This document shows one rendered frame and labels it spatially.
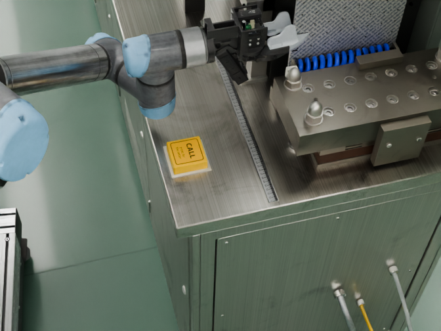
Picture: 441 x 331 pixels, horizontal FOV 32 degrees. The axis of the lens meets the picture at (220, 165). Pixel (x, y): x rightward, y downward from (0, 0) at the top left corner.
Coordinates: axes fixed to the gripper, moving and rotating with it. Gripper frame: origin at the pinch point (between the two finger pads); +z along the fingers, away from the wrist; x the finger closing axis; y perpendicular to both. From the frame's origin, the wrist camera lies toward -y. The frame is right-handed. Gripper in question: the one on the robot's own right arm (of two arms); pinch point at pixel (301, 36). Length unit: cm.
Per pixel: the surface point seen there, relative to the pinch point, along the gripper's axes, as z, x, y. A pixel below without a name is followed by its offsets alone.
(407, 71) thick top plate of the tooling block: 20.4, -9.1, -6.0
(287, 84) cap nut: -4.9, -7.5, -4.9
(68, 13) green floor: -39, 145, -109
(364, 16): 12.9, -0.3, 2.8
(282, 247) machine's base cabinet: -9.0, -25.6, -35.8
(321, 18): 3.7, -0.3, 4.2
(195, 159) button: -24.8, -12.5, -16.6
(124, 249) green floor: -39, 28, -109
